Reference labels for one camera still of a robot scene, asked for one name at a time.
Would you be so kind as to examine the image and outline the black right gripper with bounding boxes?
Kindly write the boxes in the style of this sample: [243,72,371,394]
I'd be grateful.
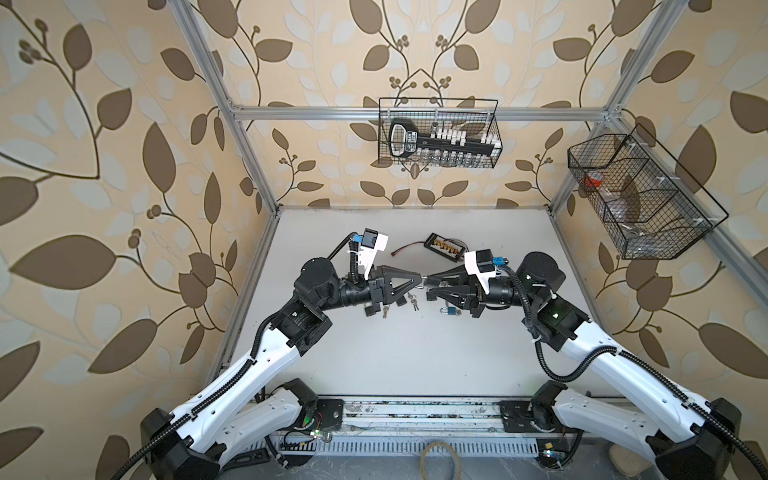
[430,265,537,319]

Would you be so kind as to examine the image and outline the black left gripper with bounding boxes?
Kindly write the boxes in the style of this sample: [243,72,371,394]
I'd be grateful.
[312,264,418,316]

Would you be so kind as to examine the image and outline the blue padlock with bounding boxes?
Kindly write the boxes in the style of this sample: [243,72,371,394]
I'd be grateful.
[440,306,462,316]

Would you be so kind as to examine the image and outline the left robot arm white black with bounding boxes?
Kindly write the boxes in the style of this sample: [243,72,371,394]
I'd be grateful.
[112,247,422,479]

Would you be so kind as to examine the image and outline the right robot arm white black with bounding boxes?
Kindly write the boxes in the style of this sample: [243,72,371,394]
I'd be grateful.
[425,250,767,479]

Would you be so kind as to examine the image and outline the black charging board yellow connectors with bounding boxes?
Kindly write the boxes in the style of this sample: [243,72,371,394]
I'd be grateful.
[423,233,468,263]

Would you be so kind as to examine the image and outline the black tool set in basket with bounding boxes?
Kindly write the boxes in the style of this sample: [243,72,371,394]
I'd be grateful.
[384,118,503,158]

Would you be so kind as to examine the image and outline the red item in basket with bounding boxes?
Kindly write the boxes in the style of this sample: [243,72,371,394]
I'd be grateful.
[584,170,605,190]

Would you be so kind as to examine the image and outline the aluminium back crossbar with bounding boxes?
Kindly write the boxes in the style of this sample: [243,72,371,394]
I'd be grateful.
[230,105,610,123]

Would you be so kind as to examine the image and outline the beige foam roll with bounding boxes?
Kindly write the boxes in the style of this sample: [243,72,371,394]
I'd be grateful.
[608,444,652,477]

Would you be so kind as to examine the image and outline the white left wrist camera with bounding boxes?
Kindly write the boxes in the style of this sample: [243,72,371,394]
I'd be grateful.
[350,229,389,280]

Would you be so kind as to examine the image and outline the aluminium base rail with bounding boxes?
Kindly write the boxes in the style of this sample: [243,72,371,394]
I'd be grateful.
[173,393,670,460]

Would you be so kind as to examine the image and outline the back wire basket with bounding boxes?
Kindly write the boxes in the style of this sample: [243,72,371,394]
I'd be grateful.
[377,96,503,169]

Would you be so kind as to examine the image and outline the wire basket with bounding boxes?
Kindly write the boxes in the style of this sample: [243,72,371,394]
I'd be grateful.
[568,124,729,260]
[377,96,503,169]

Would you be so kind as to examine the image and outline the rope ring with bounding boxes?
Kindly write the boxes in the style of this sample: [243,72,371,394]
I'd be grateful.
[418,441,463,480]

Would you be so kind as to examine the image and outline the right wire basket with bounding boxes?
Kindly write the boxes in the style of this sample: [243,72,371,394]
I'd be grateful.
[568,124,729,260]

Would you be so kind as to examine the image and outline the aluminium frame post right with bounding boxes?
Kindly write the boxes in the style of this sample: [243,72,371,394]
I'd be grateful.
[548,0,688,216]

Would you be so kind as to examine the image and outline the aluminium frame post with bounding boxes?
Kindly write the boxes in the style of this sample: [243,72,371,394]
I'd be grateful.
[169,1,279,217]
[548,0,688,216]

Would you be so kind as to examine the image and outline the aluminium frame post left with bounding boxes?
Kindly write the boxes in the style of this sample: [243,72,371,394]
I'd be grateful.
[169,1,279,217]

